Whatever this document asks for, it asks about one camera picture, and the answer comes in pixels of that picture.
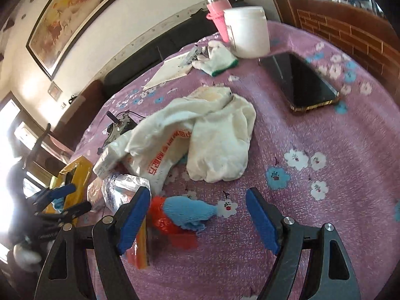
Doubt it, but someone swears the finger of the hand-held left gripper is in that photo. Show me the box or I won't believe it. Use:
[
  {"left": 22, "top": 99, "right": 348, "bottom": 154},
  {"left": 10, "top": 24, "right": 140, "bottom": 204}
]
[
  {"left": 34, "top": 201, "right": 93, "bottom": 223},
  {"left": 39, "top": 184, "right": 77, "bottom": 208}
]

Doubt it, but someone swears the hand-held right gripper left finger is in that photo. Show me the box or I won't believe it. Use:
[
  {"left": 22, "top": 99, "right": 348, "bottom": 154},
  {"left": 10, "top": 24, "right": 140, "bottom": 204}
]
[{"left": 37, "top": 187, "right": 152, "bottom": 300}]

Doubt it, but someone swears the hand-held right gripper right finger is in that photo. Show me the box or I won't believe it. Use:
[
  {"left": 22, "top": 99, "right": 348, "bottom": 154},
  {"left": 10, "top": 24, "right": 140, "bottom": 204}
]
[{"left": 245, "top": 187, "right": 361, "bottom": 300}]

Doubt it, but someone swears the yellow cardboard box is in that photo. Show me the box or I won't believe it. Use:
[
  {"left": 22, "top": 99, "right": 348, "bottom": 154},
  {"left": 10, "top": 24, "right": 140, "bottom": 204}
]
[{"left": 40, "top": 154, "right": 94, "bottom": 226}]

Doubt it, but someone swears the white plastic bag red print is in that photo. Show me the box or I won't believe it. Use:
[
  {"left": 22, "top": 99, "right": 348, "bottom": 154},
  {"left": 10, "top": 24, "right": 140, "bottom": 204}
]
[{"left": 94, "top": 128, "right": 193, "bottom": 194}]

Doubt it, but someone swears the white cloth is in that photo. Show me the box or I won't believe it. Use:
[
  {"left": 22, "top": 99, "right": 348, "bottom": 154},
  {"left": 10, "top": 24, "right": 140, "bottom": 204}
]
[{"left": 125, "top": 86, "right": 257, "bottom": 183}]

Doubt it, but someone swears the clear plastic bag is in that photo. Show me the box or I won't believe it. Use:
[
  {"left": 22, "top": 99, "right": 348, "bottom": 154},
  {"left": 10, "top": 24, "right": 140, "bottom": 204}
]
[{"left": 87, "top": 177, "right": 108, "bottom": 211}]

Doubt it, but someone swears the orange plastic packet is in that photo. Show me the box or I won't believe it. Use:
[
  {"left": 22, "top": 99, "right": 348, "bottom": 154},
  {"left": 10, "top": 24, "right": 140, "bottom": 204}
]
[{"left": 126, "top": 215, "right": 154, "bottom": 269}]

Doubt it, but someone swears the silver foil packet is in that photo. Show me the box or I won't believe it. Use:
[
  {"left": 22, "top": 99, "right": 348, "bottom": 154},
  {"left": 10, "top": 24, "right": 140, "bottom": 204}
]
[{"left": 101, "top": 173, "right": 152, "bottom": 213}]

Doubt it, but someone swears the purple floral tablecloth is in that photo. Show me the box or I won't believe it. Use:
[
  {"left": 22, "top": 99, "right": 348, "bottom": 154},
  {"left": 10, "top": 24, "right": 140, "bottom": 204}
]
[{"left": 67, "top": 20, "right": 400, "bottom": 300}]

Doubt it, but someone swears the brown armchair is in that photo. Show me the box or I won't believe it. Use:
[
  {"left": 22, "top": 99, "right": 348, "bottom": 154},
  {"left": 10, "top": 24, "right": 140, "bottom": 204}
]
[{"left": 53, "top": 79, "right": 105, "bottom": 151}]

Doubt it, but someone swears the black electric motor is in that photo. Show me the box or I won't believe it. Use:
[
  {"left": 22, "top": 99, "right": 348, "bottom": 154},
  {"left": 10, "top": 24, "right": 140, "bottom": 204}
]
[{"left": 104, "top": 111, "right": 147, "bottom": 141}]

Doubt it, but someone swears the black smartphone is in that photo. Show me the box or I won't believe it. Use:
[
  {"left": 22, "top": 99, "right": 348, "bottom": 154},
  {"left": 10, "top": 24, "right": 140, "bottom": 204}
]
[{"left": 261, "top": 52, "right": 341, "bottom": 113}]

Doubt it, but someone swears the white paper pad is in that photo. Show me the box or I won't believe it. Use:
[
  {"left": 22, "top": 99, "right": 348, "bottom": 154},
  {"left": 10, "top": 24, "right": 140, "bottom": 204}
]
[{"left": 144, "top": 57, "right": 196, "bottom": 91}]

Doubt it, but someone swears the black sofa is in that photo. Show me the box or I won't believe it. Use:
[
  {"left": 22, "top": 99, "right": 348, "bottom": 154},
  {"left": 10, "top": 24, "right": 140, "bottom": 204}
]
[{"left": 103, "top": 14, "right": 219, "bottom": 101}]

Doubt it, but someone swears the white knit glove green cuff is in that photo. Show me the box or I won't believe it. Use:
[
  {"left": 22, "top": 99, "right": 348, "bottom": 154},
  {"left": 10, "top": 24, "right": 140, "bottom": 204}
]
[{"left": 207, "top": 40, "right": 240, "bottom": 77}]

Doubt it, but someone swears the striped flat packet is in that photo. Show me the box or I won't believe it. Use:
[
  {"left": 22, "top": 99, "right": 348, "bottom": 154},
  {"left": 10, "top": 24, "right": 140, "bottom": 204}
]
[{"left": 179, "top": 45, "right": 207, "bottom": 68}]

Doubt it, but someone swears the white plastic jar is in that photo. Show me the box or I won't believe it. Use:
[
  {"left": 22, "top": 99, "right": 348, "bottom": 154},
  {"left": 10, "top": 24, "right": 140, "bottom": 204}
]
[{"left": 223, "top": 6, "right": 271, "bottom": 58}]

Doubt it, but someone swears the pink bottle with knit sleeve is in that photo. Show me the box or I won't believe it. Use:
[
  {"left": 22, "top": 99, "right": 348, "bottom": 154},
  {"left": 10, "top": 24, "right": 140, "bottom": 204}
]
[{"left": 204, "top": 0, "right": 233, "bottom": 43}]

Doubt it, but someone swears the brick pattern wooden cabinet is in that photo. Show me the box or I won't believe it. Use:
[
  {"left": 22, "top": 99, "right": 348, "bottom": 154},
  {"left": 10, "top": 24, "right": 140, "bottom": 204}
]
[{"left": 261, "top": 0, "right": 400, "bottom": 88}]

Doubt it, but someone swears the small wall plaque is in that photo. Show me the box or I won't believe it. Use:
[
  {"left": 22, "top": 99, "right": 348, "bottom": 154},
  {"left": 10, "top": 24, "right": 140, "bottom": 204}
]
[{"left": 48, "top": 81, "right": 64, "bottom": 101}]

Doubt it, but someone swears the framed wall painting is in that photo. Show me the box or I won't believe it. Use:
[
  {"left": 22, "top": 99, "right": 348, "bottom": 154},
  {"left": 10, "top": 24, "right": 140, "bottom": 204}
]
[{"left": 25, "top": 0, "right": 138, "bottom": 81}]

